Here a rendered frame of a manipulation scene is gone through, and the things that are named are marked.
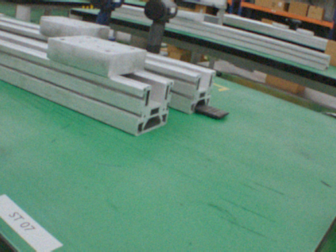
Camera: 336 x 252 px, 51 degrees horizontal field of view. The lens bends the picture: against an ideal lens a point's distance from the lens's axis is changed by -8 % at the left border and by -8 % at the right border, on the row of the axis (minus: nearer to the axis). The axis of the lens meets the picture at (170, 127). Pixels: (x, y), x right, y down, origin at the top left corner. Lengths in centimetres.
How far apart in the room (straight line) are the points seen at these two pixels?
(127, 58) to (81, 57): 8
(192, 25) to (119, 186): 200
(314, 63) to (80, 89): 160
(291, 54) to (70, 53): 162
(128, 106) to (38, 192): 25
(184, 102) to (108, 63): 22
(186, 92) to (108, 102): 19
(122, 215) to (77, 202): 5
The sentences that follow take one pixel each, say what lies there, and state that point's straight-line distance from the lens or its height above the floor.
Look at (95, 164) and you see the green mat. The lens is 53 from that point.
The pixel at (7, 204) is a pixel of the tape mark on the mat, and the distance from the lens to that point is 44.
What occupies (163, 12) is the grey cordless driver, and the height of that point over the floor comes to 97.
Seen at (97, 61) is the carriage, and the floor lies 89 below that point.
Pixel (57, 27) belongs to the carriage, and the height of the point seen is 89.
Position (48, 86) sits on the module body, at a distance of 77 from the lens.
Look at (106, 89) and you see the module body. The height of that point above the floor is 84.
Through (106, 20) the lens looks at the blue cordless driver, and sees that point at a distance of 120.
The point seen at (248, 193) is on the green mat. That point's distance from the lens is 54.
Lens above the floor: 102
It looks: 20 degrees down
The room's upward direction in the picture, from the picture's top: 10 degrees clockwise
